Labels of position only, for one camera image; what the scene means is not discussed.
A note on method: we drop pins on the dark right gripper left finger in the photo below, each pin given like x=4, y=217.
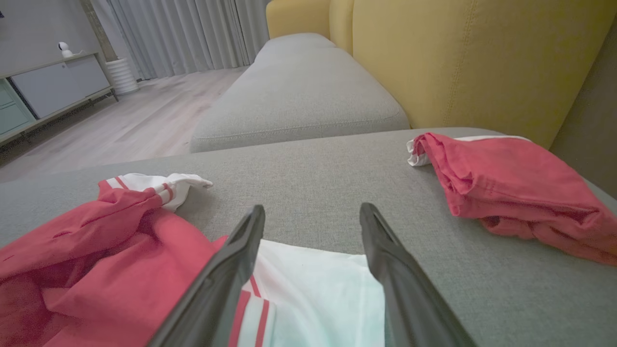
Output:
x=221, y=284

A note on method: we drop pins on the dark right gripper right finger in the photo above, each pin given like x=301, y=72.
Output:
x=405, y=299

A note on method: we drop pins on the red white numbered jersey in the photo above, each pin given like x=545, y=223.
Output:
x=120, y=270

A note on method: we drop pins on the red shorts white waistband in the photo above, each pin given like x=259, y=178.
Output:
x=506, y=183

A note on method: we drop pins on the large grey sofa seat cushion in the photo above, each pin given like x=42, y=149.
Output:
x=313, y=178

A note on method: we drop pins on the small grey sofa seat cushion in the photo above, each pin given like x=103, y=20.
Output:
x=299, y=91

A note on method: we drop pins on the white ribbed round pot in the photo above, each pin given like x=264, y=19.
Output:
x=122, y=76

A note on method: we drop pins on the yellow sofa back cushion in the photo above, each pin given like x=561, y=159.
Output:
x=296, y=17
x=472, y=58

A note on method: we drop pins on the grey pleated curtain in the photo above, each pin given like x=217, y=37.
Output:
x=193, y=33

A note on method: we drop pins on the grey low sideboard cabinet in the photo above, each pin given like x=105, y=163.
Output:
x=58, y=86

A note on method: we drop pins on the brown wooden trunk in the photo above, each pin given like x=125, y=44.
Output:
x=99, y=29

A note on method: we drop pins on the small white home camera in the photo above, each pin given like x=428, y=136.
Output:
x=64, y=49

